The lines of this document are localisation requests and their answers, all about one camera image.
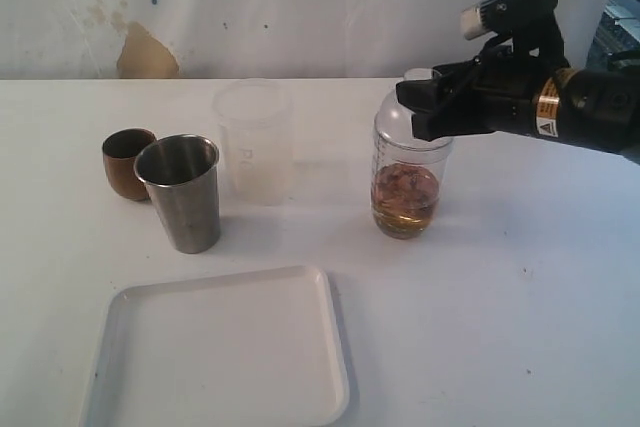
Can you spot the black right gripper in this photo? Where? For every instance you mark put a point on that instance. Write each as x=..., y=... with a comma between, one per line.
x=500, y=90

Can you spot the clear dome shaker lid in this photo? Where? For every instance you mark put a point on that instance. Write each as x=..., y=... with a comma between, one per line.
x=393, y=123

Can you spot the clear plastic shaker cup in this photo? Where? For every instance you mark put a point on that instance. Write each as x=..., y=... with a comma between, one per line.
x=434, y=159

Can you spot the brown chunks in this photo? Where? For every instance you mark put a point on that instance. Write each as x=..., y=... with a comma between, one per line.
x=405, y=190

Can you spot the stainless steel tumbler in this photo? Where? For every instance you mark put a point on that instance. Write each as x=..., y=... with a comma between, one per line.
x=179, y=173

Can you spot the brown wooden cup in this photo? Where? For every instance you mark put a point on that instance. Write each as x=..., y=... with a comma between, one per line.
x=119, y=152

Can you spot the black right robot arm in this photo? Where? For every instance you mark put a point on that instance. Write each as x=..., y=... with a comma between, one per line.
x=603, y=114

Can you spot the translucent white plastic container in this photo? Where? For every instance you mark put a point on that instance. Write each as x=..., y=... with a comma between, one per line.
x=255, y=119

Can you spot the white square plastic tray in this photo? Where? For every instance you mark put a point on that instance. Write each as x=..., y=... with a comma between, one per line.
x=247, y=349

